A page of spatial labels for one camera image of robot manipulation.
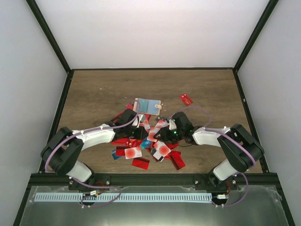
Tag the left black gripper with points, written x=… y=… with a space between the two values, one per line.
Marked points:
x=142 y=132

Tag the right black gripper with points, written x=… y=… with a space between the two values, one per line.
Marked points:
x=164 y=135

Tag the beige leather card holder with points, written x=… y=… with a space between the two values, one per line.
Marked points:
x=147 y=106

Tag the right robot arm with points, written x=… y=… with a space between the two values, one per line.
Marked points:
x=241 y=149

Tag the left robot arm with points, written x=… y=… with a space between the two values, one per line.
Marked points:
x=61 y=153

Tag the white red circle card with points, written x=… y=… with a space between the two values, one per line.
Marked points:
x=152 y=132

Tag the white red card bottom left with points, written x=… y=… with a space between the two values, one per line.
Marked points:
x=134 y=152

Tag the red card bottom right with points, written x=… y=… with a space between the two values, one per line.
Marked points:
x=176 y=159

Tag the red card bottom centre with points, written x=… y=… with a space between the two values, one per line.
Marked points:
x=141 y=163

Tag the lone red VIP card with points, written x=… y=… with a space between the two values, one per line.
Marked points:
x=186 y=99

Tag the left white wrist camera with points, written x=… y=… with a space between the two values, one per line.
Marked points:
x=138 y=120

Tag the light blue cable duct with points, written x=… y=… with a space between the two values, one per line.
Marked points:
x=126 y=197

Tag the black front frame rail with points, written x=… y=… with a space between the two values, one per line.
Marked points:
x=198 y=180

